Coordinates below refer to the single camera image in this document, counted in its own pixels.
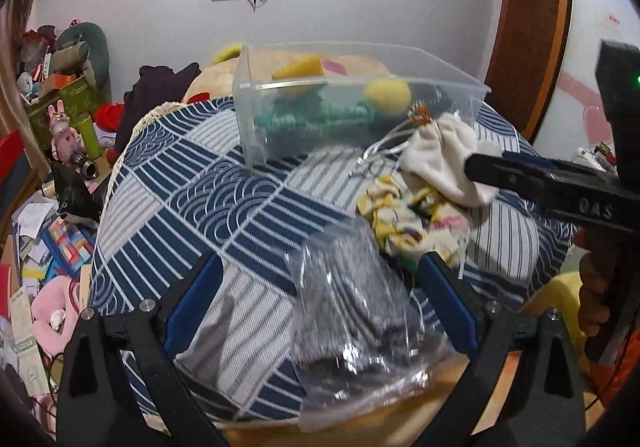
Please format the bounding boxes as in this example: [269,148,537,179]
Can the yellow felt ball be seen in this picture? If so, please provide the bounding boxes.
[362,78,412,115]

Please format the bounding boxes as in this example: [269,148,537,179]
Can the yellow sponge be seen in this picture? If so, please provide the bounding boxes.
[271,55,324,81]

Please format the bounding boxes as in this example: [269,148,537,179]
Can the person's right hand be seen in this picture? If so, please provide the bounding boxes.
[574,228,613,337]

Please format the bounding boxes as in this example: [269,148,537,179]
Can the pink plush toy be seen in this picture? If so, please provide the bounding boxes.
[32,276,80,357]

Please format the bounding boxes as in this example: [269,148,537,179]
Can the colourful blue-framed box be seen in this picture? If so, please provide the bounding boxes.
[40,216,96,279]

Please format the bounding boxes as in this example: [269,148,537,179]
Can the yellow white patterned socks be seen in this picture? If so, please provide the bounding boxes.
[356,172,471,269]

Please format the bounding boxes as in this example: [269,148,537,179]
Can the white wardrobe sliding door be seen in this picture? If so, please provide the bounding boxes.
[534,0,639,160]

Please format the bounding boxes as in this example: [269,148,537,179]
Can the blue white patterned tablecloth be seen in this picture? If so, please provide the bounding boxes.
[86,96,582,423]

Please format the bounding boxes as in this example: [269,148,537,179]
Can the brown wooden door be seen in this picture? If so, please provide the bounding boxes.
[486,0,573,141]

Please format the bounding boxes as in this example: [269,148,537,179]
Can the black plastic bag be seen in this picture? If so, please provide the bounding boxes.
[52,163,111,229]

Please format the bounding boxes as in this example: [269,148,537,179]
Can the clear bag with grey cloth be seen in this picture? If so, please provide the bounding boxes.
[285,219,456,432]

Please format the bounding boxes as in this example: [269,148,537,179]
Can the green knitted cloth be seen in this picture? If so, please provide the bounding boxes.
[254,99,375,133]

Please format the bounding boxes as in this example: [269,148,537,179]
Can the pink rabbit toy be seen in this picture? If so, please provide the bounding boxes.
[47,99,85,164]

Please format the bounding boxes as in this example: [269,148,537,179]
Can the clear plastic storage box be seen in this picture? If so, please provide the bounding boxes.
[233,42,489,167]

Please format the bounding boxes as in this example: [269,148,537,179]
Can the green bottle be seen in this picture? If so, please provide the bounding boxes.
[76,112,102,160]

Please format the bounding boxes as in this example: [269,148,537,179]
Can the red cloth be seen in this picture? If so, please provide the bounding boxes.
[93,103,125,133]

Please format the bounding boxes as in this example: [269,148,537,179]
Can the green cardboard box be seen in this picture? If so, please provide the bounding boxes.
[27,77,105,151]

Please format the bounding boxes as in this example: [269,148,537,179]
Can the dark purple garment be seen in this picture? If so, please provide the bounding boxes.
[115,62,201,153]

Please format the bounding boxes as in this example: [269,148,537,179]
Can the beige blanket with colourful patches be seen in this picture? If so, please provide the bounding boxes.
[181,48,392,103]

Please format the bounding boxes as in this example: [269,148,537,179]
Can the grey-green plush pillow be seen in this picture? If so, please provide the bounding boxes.
[50,22,110,89]

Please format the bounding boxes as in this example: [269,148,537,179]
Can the yellow curved plush hoop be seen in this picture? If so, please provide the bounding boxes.
[212,43,243,66]

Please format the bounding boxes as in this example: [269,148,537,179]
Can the black pouch with chain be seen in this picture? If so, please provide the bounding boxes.
[409,83,477,125]

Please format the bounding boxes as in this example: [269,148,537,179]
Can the black camera lens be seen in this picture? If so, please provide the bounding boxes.
[70,151,99,180]

